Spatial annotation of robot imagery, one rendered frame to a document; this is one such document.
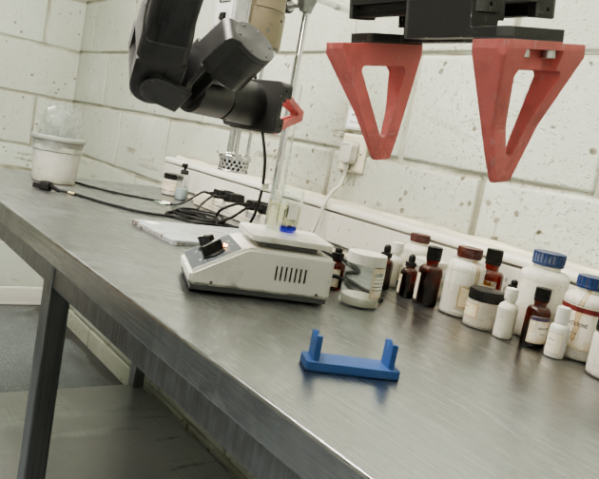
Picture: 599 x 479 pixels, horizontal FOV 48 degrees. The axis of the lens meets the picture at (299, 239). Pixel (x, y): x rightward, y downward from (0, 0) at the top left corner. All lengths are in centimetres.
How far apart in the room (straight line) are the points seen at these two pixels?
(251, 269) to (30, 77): 249
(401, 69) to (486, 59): 12
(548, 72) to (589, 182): 80
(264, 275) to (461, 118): 59
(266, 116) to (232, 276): 22
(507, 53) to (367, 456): 32
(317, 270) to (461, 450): 43
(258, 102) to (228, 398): 40
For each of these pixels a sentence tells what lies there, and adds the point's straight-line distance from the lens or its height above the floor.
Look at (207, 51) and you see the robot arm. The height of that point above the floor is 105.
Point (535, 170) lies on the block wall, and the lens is 124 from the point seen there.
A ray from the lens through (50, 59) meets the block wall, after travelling 335.
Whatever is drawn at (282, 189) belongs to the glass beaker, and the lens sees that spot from 97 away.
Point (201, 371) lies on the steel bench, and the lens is 69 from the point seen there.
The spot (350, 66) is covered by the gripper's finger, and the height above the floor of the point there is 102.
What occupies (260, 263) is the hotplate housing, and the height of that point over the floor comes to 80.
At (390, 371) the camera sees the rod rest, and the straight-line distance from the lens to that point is 71.
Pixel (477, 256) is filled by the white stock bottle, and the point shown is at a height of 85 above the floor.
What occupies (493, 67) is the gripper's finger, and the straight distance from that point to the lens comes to 35.
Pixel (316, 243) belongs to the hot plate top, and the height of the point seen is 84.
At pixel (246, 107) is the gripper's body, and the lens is 88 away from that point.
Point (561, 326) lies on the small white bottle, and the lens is 98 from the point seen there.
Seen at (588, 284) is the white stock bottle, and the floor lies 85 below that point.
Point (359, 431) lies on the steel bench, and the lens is 57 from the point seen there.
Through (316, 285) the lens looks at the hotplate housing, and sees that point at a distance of 96.
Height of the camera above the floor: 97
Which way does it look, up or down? 8 degrees down
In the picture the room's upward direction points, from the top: 11 degrees clockwise
